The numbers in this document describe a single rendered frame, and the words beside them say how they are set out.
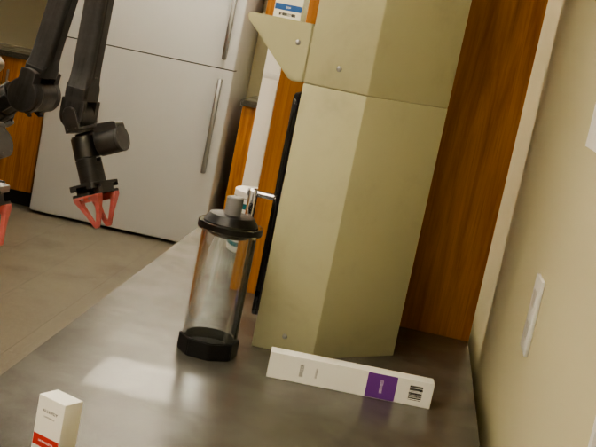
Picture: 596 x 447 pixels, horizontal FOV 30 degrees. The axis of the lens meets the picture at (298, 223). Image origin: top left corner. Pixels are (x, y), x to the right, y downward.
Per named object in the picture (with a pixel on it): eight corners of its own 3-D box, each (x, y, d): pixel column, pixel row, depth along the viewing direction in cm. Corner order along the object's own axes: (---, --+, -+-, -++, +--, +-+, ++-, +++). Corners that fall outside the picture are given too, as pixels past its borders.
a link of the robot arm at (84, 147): (78, 135, 250) (64, 136, 245) (104, 128, 247) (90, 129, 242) (85, 165, 250) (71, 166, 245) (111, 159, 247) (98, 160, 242)
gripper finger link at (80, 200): (122, 223, 248) (113, 181, 247) (104, 226, 241) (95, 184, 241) (98, 228, 250) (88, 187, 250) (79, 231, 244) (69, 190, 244)
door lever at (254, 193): (267, 243, 197) (269, 240, 200) (277, 192, 196) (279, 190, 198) (238, 237, 198) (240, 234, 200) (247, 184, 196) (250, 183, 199)
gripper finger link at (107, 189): (127, 222, 249) (117, 181, 249) (109, 225, 243) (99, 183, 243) (102, 227, 252) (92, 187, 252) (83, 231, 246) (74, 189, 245)
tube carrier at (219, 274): (247, 346, 192) (271, 226, 188) (226, 360, 181) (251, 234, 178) (190, 330, 194) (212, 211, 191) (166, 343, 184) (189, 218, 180)
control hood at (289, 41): (322, 78, 220) (332, 27, 218) (302, 82, 188) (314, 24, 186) (265, 66, 221) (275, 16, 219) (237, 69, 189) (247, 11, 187)
